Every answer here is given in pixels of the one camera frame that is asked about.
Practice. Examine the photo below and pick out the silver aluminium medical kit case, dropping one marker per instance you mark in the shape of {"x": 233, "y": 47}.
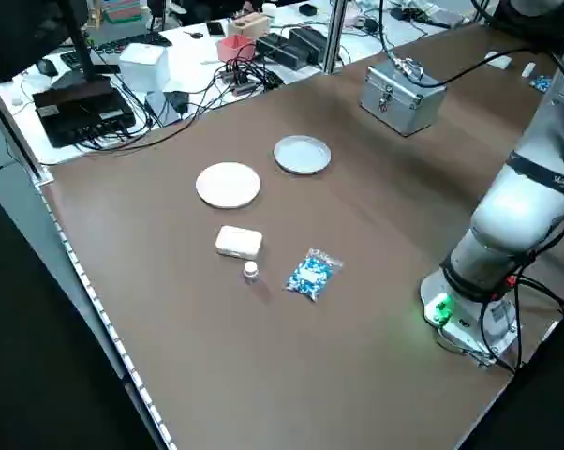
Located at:
{"x": 404, "y": 112}

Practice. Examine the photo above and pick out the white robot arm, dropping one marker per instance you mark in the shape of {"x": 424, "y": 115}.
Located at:
{"x": 511, "y": 220}

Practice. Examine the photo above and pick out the white round plate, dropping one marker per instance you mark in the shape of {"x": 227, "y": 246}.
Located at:
{"x": 228, "y": 185}

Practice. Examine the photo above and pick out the gray round plate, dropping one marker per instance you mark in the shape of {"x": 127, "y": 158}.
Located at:
{"x": 303, "y": 154}

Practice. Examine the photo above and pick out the white rounded plastic box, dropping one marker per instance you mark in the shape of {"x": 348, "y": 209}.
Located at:
{"x": 239, "y": 240}
{"x": 498, "y": 60}

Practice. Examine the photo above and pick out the small white pill bottle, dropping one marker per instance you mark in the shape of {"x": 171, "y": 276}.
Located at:
{"x": 250, "y": 271}
{"x": 528, "y": 70}

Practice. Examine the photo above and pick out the bag of blue white capsules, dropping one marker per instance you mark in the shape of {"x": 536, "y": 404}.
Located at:
{"x": 312, "y": 275}
{"x": 539, "y": 84}

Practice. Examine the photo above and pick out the grey usb hub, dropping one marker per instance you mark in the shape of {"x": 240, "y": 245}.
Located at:
{"x": 244, "y": 82}

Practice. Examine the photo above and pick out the small black power adapter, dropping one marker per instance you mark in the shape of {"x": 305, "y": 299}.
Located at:
{"x": 178, "y": 102}

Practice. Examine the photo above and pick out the black finned power supply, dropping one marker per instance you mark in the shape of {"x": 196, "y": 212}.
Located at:
{"x": 307, "y": 43}
{"x": 272, "y": 50}

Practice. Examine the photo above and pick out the pink plastic container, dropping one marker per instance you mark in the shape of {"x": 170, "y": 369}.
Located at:
{"x": 234, "y": 48}

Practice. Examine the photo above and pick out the wooden desk organiser block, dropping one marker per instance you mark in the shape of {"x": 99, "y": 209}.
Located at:
{"x": 248, "y": 24}

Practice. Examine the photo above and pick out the smartphone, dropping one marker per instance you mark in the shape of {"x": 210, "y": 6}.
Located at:
{"x": 215, "y": 29}

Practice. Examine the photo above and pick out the white cube box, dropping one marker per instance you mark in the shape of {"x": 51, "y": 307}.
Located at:
{"x": 141, "y": 68}

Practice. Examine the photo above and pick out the black flat electronics box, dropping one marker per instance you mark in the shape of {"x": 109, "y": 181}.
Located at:
{"x": 80, "y": 115}

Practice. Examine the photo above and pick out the black keyboard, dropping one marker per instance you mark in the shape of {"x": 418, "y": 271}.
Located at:
{"x": 123, "y": 46}

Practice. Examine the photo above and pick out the black monitor stand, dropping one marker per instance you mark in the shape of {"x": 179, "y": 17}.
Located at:
{"x": 83, "y": 56}

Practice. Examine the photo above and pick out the black computer mouse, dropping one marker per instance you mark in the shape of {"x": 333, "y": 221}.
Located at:
{"x": 48, "y": 68}

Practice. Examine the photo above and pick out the black monitor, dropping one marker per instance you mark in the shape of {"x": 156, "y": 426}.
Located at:
{"x": 24, "y": 33}

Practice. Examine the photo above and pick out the aluminium upright post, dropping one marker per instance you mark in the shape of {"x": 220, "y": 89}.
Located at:
{"x": 334, "y": 33}

